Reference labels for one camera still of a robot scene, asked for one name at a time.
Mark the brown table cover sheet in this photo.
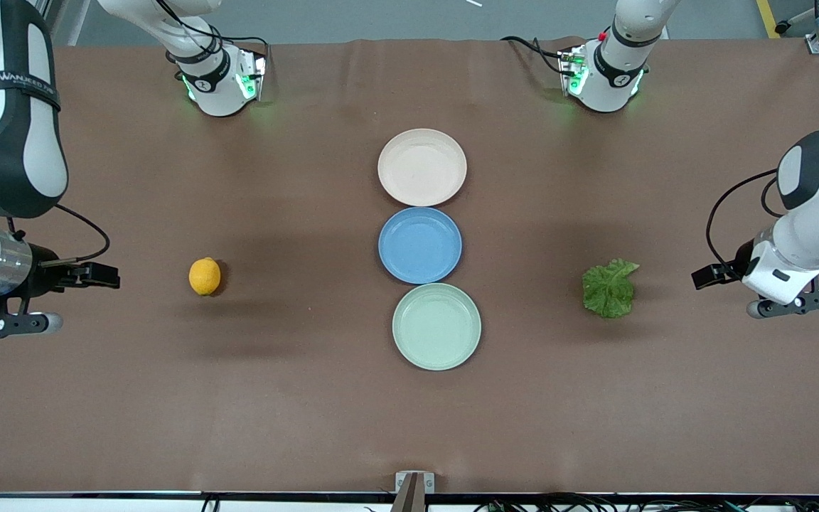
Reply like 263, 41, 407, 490
0, 37, 819, 495

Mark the metal bracket with brown post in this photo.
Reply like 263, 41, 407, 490
391, 471, 436, 512

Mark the light green round plate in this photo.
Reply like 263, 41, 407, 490
392, 283, 482, 371

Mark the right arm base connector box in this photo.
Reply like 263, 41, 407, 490
237, 51, 269, 102

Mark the black right arm base cable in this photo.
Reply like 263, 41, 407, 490
157, 0, 269, 59

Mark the blue round plate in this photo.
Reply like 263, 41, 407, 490
378, 206, 463, 285

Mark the black arm base cable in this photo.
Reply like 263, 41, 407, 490
500, 36, 570, 75
157, 0, 269, 59

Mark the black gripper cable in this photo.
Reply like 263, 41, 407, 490
8, 205, 111, 266
706, 0, 819, 272

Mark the black cable bundle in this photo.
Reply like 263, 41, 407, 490
472, 493, 819, 512

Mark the green lettuce leaf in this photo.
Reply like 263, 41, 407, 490
582, 259, 641, 319

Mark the yellow lemon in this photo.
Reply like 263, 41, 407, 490
189, 257, 222, 297

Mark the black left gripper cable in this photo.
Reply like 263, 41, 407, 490
706, 0, 819, 272

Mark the black left arm base cable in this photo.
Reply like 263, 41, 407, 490
500, 36, 570, 75

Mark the beige round plate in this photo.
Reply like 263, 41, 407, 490
378, 128, 468, 208

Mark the black velcro arm strap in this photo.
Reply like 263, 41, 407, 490
0, 70, 62, 112

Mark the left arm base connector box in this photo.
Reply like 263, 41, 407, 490
559, 46, 588, 97

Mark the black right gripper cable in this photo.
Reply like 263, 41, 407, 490
8, 205, 111, 266

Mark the grey stand leg black foot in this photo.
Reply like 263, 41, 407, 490
774, 0, 819, 36

